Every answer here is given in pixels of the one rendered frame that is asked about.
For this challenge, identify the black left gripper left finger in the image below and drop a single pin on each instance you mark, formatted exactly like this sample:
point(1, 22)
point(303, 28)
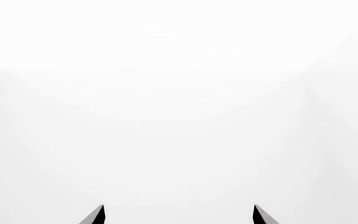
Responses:
point(95, 217)

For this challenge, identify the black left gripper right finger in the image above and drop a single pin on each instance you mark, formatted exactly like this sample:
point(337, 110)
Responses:
point(262, 218)

